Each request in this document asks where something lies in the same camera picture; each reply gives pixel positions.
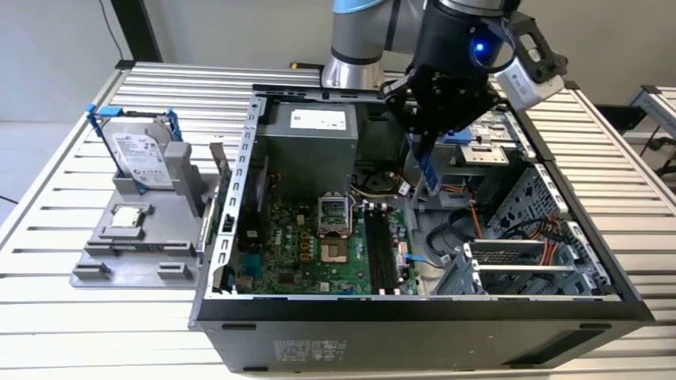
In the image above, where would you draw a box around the neighbouring metal slat table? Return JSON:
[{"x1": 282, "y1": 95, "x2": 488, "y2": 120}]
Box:
[{"x1": 626, "y1": 84, "x2": 676, "y2": 138}]

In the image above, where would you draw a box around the black open PC case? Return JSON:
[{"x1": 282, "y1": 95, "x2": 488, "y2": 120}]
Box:
[{"x1": 187, "y1": 82, "x2": 656, "y2": 374}]

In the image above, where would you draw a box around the blue expansion slot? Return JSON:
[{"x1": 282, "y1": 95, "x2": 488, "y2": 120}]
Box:
[{"x1": 242, "y1": 255, "x2": 264, "y2": 278}]

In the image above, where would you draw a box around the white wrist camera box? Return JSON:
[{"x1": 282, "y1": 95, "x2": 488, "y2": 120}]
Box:
[{"x1": 495, "y1": 59, "x2": 566, "y2": 110}]

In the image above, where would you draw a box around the green graphics card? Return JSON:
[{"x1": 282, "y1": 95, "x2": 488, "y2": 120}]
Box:
[{"x1": 199, "y1": 140, "x2": 235, "y2": 254}]

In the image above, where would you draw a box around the dark CPU cooler fan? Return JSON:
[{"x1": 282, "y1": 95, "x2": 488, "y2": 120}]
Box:
[{"x1": 351, "y1": 168, "x2": 411, "y2": 197}]

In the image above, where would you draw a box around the thin orange wire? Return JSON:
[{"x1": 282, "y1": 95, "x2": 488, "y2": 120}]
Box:
[{"x1": 468, "y1": 199, "x2": 483, "y2": 241}]

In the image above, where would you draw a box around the perforated metal side cage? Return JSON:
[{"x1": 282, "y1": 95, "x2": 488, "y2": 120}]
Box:
[{"x1": 486, "y1": 164, "x2": 614, "y2": 296}]

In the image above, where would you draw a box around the silver CPU chip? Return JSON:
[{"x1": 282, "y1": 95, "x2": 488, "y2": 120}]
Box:
[{"x1": 110, "y1": 206, "x2": 146, "y2": 229}]

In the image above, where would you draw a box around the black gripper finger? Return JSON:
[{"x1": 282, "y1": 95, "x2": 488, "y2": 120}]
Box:
[
  {"x1": 379, "y1": 77, "x2": 438, "y2": 150},
  {"x1": 442, "y1": 87, "x2": 500, "y2": 135}
]

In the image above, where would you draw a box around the grey power supply unit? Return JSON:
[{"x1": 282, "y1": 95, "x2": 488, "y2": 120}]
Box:
[{"x1": 262, "y1": 101, "x2": 360, "y2": 199}]

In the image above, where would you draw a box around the black RAM slot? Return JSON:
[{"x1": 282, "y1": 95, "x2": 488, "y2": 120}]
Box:
[
  {"x1": 366, "y1": 205, "x2": 383, "y2": 295},
  {"x1": 372, "y1": 205, "x2": 390, "y2": 295},
  {"x1": 384, "y1": 205, "x2": 403, "y2": 295},
  {"x1": 379, "y1": 205, "x2": 396, "y2": 295}
]

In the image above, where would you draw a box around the black upright post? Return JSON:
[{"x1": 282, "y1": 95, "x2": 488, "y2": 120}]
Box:
[{"x1": 110, "y1": 0, "x2": 164, "y2": 63}]

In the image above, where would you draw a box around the CPU socket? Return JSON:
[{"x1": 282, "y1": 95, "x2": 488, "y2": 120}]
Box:
[{"x1": 319, "y1": 236, "x2": 354, "y2": 265}]

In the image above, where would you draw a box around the red orange yellow wire bundle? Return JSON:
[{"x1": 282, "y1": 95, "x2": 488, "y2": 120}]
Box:
[{"x1": 538, "y1": 215, "x2": 564, "y2": 266}]

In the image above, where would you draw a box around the grey parts rack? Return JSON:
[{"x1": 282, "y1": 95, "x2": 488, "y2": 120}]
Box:
[{"x1": 68, "y1": 142, "x2": 223, "y2": 290}]

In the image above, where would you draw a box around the hard disk in blue carrier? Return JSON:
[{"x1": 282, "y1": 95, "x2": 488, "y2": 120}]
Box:
[{"x1": 86, "y1": 102, "x2": 184, "y2": 196}]

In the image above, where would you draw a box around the metal socket cover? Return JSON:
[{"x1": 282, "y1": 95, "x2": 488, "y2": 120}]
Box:
[{"x1": 316, "y1": 192, "x2": 354, "y2": 237}]

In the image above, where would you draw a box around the black camera bracket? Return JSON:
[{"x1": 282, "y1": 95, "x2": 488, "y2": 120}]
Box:
[{"x1": 510, "y1": 11, "x2": 570, "y2": 84}]

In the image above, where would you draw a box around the metal disk bay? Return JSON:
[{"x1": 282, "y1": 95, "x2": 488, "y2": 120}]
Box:
[{"x1": 438, "y1": 239, "x2": 582, "y2": 296}]

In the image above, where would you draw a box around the green motherboard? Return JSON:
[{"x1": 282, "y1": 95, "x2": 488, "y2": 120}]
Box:
[{"x1": 235, "y1": 193, "x2": 422, "y2": 296}]

